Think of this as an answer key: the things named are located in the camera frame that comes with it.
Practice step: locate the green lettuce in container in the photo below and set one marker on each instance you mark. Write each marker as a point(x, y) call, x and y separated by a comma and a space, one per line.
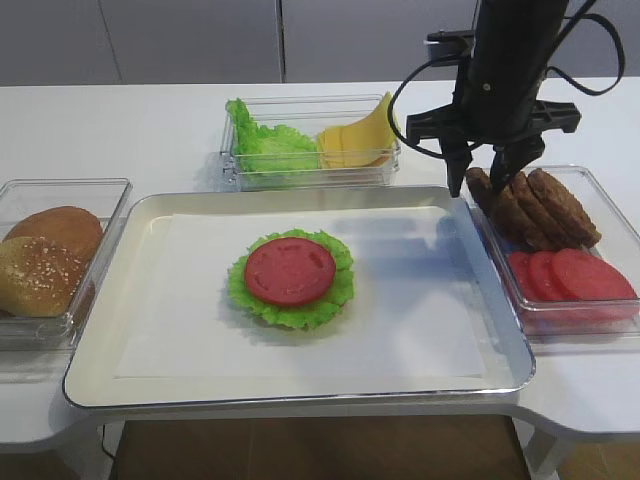
point(262, 149)

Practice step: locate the brown meat patty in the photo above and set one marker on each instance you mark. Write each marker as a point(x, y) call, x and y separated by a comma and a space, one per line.
point(514, 223)
point(541, 217)
point(564, 207)
point(479, 186)

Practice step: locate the front red tomato slice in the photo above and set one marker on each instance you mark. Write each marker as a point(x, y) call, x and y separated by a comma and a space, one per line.
point(582, 276)

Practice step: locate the flat yellow cheese slices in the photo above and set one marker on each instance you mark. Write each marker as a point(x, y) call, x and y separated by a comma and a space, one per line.
point(334, 156)

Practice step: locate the left red tomato slice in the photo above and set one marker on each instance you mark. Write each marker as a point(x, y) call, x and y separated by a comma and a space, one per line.
point(519, 264)

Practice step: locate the middle red tomato slice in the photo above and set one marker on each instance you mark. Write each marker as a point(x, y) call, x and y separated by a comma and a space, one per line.
point(540, 278)

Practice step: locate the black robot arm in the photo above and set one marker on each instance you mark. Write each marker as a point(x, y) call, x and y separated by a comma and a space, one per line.
point(500, 69)

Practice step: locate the clear plastic bun container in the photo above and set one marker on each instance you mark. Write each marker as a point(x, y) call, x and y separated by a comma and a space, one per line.
point(104, 198)

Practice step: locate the upright yellow cheese slice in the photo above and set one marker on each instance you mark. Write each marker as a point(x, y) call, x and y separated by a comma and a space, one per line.
point(370, 125)

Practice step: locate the silver metal tray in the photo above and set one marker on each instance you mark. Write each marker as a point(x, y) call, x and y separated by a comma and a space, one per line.
point(92, 381)

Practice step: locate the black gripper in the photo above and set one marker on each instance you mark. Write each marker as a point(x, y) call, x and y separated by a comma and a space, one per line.
point(488, 113)

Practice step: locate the clear lettuce cheese container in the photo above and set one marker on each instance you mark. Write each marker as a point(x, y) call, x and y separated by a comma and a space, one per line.
point(310, 115)

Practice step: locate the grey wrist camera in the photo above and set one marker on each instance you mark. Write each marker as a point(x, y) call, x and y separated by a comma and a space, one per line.
point(455, 43)

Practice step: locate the right sesame bun top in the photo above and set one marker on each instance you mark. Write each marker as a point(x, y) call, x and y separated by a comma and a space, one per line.
point(38, 277)

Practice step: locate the green lettuce leaf on tray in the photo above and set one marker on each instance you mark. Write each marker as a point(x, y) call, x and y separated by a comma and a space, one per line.
point(307, 316)

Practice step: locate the clear patty tomato container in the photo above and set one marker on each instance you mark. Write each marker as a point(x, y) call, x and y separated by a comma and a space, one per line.
point(619, 247)

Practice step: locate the smooth orange bun half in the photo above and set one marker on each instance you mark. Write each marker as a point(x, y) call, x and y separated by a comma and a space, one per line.
point(74, 228)

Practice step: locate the red tomato slice on tray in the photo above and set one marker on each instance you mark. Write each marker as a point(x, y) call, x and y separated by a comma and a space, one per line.
point(289, 272)

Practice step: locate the white paper sheet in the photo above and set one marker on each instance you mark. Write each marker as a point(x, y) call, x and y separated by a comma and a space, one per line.
point(408, 315)

